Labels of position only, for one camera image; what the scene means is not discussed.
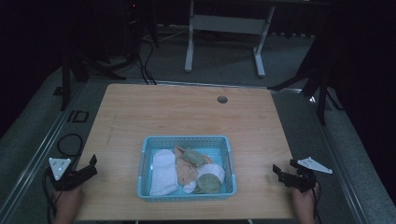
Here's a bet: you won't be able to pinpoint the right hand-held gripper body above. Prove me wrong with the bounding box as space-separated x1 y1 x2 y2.
278 156 333 194

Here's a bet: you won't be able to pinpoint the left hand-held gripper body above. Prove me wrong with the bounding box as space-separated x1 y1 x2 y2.
46 157 92 192

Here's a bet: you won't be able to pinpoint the light blue plastic basket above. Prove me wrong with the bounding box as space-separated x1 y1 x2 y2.
136 134 238 203

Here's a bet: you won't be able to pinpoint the short white sock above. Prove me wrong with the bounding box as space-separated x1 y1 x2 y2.
182 162 226 194

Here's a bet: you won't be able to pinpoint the long white sock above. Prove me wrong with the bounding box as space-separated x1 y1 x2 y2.
148 148 180 197

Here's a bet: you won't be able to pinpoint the small green sock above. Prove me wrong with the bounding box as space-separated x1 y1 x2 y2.
181 147 207 168

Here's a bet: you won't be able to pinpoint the beige sock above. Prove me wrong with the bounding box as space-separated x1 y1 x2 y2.
173 146 215 189

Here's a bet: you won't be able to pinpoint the person's left hand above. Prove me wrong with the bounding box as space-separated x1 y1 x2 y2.
51 183 84 224

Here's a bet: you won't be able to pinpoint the person's right hand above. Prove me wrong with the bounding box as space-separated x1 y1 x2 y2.
290 183 319 224

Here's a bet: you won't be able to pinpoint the black metal stand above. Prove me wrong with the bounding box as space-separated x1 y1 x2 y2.
266 18 345 126
59 46 139 112

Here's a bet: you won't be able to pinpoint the left hand-held gripper cable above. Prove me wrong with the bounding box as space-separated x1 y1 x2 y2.
42 167 59 224

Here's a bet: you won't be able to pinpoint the hand-held gripper cable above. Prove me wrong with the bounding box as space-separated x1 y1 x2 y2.
312 181 323 224
42 167 59 224

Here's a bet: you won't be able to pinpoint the right hand-held gripper cable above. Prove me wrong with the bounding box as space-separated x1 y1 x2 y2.
312 181 323 224

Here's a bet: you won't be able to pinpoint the black looped cable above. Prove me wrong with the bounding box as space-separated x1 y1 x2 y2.
56 133 85 162

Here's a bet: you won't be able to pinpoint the metal floor rail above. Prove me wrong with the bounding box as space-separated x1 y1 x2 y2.
306 92 372 224
0 81 90 218

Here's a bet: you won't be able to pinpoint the black floor cables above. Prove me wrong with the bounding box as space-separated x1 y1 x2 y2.
136 36 158 86

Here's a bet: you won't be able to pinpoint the white desk frame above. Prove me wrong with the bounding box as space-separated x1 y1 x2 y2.
184 0 277 79

